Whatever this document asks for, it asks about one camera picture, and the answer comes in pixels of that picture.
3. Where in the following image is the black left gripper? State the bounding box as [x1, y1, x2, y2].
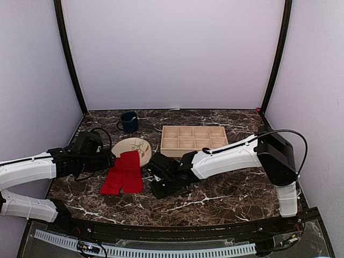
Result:
[78, 148, 116, 174]

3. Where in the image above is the red sock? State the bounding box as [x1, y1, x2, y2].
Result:
[120, 150, 144, 194]
[99, 158, 124, 196]

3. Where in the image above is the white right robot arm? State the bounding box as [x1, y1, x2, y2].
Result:
[147, 126, 300, 233]

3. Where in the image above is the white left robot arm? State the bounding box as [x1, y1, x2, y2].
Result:
[1, 148, 116, 234]

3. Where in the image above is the red sock on plate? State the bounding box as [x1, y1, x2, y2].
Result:
[99, 158, 124, 196]

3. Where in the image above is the wooden compartment tray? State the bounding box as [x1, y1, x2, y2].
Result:
[160, 126, 228, 157]

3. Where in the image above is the cream plate with bird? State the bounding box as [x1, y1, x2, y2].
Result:
[112, 138, 153, 167]

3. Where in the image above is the dark blue mug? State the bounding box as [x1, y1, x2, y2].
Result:
[116, 111, 139, 133]

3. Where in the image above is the small circuit board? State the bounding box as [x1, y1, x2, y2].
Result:
[76, 241, 100, 254]

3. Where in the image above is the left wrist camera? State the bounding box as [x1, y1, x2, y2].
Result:
[74, 132, 103, 155]

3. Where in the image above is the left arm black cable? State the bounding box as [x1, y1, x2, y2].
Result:
[72, 127, 113, 182]

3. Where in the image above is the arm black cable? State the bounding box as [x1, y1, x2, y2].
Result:
[201, 130, 308, 175]
[72, 127, 113, 182]

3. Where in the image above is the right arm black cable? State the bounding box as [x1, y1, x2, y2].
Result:
[201, 130, 308, 175]

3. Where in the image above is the white slotted cable duct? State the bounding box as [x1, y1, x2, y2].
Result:
[33, 230, 256, 257]

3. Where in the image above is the black front table rail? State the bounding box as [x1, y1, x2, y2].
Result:
[41, 207, 320, 242]

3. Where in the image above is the left black frame post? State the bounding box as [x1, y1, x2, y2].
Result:
[53, 0, 88, 116]

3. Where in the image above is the black frame post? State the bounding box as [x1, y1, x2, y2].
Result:
[257, 0, 293, 117]
[53, 0, 88, 116]

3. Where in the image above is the right black frame post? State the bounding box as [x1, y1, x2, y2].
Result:
[257, 0, 293, 117]

